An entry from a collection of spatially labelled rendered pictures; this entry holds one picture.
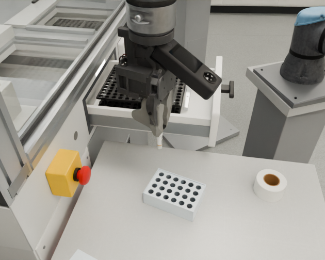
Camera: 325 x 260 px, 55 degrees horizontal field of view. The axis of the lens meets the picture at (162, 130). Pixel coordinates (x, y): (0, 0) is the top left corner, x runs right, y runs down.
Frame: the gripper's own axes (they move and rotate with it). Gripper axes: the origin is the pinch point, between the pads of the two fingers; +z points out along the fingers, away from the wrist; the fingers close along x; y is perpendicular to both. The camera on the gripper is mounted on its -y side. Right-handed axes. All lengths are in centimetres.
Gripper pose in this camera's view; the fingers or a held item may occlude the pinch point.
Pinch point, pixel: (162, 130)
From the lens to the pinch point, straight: 61.1
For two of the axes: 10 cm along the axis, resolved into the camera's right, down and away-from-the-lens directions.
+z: -0.1, 7.6, 6.5
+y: -9.1, -2.8, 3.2
